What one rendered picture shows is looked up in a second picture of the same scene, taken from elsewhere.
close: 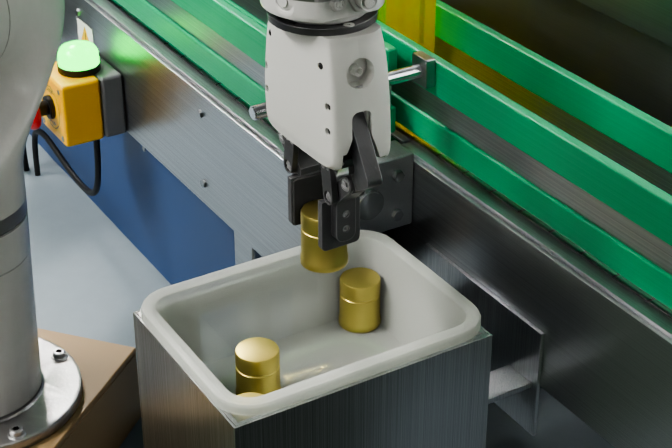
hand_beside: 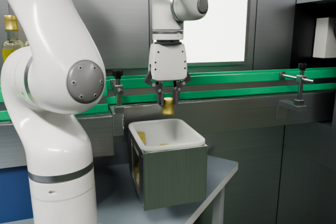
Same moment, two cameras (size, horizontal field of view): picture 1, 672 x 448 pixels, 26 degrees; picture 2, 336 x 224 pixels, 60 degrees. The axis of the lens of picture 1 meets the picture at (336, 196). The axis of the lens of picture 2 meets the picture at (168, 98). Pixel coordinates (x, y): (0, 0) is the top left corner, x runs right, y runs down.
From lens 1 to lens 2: 112 cm
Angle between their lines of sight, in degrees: 72
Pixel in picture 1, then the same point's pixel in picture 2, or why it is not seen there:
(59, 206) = not seen: outside the picture
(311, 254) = (172, 109)
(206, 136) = not seen: hidden behind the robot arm
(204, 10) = not seen: hidden behind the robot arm
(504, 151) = (145, 91)
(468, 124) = (130, 91)
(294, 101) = (171, 66)
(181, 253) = (9, 203)
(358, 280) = (140, 133)
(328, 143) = (185, 71)
